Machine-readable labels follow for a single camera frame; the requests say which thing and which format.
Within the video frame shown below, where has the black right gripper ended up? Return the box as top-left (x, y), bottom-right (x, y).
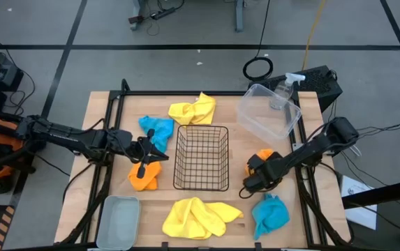
top-left (242, 151), bottom-right (286, 193)

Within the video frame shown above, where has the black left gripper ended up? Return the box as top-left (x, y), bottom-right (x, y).
top-left (114, 128), bottom-right (170, 179)

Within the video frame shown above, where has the orange microfiber towel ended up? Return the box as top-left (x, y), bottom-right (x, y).
top-left (128, 160), bottom-right (162, 192)
top-left (244, 149), bottom-right (276, 176)

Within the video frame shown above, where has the blue microfiber towel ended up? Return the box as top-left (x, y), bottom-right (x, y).
top-left (251, 193), bottom-right (290, 241)
top-left (138, 116), bottom-right (175, 153)

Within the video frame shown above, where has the small yellow microfiber towel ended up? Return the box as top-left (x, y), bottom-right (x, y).
top-left (168, 92), bottom-right (217, 126)

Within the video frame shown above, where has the large yellow microfiber towel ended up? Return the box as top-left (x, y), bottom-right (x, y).
top-left (162, 197), bottom-right (244, 241)

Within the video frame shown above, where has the clear plastic bin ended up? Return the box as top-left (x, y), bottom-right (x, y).
top-left (236, 83), bottom-right (303, 140)

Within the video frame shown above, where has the grey plastic bin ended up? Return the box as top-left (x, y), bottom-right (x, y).
top-left (96, 195), bottom-right (142, 250)

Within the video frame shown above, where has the clear spray bottle white head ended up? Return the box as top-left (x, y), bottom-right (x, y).
top-left (269, 72), bottom-right (306, 111)

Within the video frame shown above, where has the black perforated computer case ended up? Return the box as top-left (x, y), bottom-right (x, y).
top-left (248, 65), bottom-right (343, 113)

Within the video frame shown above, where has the white paper sheet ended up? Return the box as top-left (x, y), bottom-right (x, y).
top-left (340, 175), bottom-right (378, 231)

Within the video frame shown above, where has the black beam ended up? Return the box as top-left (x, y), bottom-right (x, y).
top-left (341, 176), bottom-right (400, 210)

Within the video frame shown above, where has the black power strip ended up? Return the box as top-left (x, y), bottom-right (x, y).
top-left (150, 7), bottom-right (176, 21)

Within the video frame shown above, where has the grey desk leg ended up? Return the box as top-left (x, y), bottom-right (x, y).
top-left (128, 0), bottom-right (145, 31)
top-left (234, 0), bottom-right (246, 33)

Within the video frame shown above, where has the black wire basket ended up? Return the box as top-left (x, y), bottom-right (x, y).
top-left (172, 124), bottom-right (230, 192)

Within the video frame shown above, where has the black aluminium table frame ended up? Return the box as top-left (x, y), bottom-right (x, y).
top-left (59, 78), bottom-right (354, 251)

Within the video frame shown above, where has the coiled black cable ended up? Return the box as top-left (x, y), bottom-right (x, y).
top-left (242, 0), bottom-right (274, 82)

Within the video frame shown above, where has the black cable bundle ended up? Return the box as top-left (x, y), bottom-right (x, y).
top-left (355, 116), bottom-right (400, 135)

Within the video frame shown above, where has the yellow cable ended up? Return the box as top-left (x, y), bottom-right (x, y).
top-left (302, 0), bottom-right (327, 70)

